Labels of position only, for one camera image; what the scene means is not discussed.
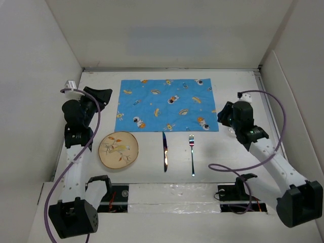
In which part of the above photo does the blue space-print cloth placemat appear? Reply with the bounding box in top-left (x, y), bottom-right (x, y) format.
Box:
top-left (115, 78), bottom-right (219, 132)

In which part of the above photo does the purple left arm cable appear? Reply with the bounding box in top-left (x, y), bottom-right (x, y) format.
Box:
top-left (44, 88), bottom-right (102, 243)

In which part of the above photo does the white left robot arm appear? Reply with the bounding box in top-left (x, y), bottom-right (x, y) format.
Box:
top-left (44, 86), bottom-right (113, 242)

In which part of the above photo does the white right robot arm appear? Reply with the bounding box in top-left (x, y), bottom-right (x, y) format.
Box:
top-left (218, 100), bottom-right (323, 228)

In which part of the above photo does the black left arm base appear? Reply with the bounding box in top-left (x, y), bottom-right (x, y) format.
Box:
top-left (97, 184), bottom-right (129, 213)

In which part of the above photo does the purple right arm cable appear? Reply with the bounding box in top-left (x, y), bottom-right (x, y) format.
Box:
top-left (208, 90), bottom-right (288, 215)

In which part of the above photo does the round bird-painted plate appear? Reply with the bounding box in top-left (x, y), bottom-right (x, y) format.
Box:
top-left (98, 131), bottom-right (139, 170)

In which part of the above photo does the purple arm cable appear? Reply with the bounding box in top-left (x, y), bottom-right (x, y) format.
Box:
top-left (44, 88), bottom-right (102, 243)
top-left (208, 90), bottom-right (288, 215)

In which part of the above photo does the clear plastic cup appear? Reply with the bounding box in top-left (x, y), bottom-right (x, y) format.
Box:
top-left (228, 127), bottom-right (236, 137)

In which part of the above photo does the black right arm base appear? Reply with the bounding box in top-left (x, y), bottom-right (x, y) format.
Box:
top-left (214, 177), bottom-right (268, 215)

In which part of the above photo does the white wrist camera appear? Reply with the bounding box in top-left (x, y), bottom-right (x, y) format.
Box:
top-left (60, 80), bottom-right (83, 100)
top-left (237, 92), bottom-right (252, 103)

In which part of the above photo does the iridescent table knife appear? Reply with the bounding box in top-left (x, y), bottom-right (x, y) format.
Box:
top-left (162, 132), bottom-right (168, 172)

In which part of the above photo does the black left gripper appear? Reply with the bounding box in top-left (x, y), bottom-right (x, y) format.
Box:
top-left (76, 88), bottom-right (111, 127)

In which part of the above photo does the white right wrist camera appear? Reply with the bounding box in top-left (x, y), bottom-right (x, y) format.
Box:
top-left (237, 92), bottom-right (252, 103)

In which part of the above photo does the iridescent fork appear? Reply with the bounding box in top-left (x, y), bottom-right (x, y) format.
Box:
top-left (189, 135), bottom-right (195, 177)

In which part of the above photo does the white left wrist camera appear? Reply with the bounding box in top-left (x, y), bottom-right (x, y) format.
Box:
top-left (60, 80), bottom-right (83, 100)

